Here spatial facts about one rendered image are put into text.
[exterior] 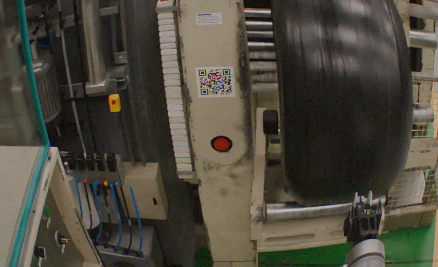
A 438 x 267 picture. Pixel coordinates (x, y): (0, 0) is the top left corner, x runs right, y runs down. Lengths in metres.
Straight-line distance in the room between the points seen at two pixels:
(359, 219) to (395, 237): 1.47
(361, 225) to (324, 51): 0.34
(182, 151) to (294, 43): 0.45
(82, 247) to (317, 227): 0.59
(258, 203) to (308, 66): 0.43
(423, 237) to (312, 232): 1.25
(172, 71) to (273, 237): 0.46
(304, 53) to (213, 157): 0.43
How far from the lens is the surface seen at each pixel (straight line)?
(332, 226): 1.42
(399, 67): 1.08
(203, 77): 1.26
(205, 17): 1.18
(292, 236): 1.47
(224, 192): 1.45
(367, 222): 1.07
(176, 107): 1.32
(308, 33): 1.06
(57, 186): 1.17
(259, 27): 1.63
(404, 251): 2.50
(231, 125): 1.32
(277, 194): 1.60
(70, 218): 1.23
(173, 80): 1.28
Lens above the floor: 1.92
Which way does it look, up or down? 39 degrees down
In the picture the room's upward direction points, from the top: 6 degrees counter-clockwise
